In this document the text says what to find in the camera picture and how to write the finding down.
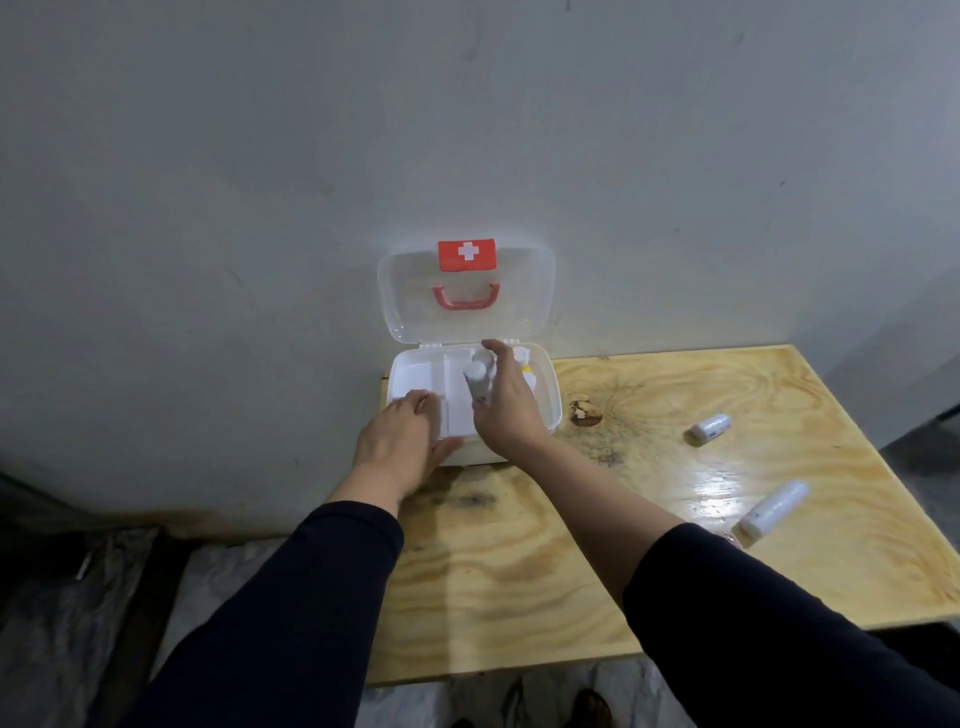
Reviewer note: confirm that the person's right hand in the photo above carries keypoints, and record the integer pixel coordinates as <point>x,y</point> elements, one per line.
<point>510,412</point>

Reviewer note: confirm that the person's left hand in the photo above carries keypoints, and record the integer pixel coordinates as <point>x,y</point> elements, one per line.
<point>397,446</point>

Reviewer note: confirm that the person's right fingers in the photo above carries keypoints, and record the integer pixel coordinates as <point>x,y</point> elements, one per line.
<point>501,357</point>

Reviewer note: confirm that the person's left thumb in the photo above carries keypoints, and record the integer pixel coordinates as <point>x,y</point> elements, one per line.
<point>445,454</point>

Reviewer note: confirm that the white plastic bottle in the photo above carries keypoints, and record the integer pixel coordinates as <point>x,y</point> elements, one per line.
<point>477,379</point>

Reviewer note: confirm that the clear white first aid box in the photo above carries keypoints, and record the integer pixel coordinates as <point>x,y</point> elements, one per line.
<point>420,300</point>

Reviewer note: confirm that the person's right forearm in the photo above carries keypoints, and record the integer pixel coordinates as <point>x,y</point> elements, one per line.
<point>675,585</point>

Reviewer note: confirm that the person's left forearm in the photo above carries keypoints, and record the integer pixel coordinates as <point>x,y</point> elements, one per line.
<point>300,600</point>

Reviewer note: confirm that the white container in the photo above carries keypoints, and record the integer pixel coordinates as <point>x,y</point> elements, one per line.
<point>522,356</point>

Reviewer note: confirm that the small white bottle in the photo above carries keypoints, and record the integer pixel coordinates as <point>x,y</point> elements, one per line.
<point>709,427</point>

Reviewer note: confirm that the brown shoe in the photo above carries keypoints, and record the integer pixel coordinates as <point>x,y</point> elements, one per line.
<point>592,710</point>

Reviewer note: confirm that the long white bottle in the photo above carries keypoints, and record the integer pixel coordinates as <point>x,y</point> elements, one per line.
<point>772,509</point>

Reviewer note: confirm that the crumpled grey tarp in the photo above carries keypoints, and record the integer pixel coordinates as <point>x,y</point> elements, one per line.
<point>60,630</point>

